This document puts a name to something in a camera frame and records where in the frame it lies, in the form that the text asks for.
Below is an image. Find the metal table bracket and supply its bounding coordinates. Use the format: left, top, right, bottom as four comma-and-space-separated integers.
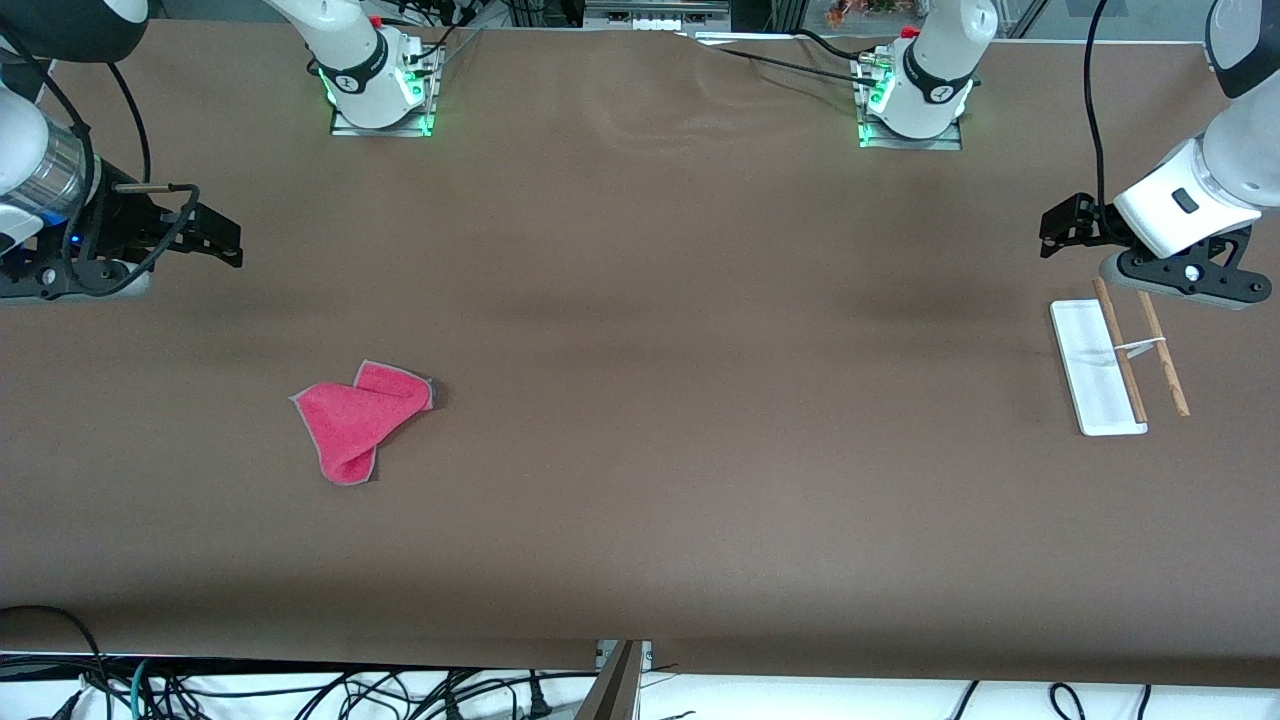
575, 640, 656, 720

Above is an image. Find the white power strip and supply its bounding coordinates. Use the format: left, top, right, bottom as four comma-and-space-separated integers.
585, 0, 731, 33

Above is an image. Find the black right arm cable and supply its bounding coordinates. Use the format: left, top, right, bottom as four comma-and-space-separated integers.
0, 30, 201, 296

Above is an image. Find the long black table cable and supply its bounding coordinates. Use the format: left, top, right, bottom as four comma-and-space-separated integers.
690, 33, 881, 89

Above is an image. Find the orange red decoration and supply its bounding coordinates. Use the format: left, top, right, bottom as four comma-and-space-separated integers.
828, 0, 921, 26

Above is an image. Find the white wooden towel rack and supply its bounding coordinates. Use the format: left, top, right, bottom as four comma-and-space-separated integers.
1050, 277, 1191, 437

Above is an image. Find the thick black floor cable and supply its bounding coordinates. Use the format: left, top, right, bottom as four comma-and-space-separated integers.
0, 605, 111, 720

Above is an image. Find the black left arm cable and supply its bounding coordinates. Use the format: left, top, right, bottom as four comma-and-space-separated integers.
1084, 0, 1113, 206

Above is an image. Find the pink and grey towel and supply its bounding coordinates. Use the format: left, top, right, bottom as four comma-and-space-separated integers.
290, 360, 436, 487

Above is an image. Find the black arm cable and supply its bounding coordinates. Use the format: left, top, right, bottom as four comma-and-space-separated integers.
1084, 0, 1113, 206
0, 30, 201, 296

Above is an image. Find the short black table cable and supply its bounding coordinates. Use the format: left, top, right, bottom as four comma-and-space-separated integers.
795, 28, 886, 63

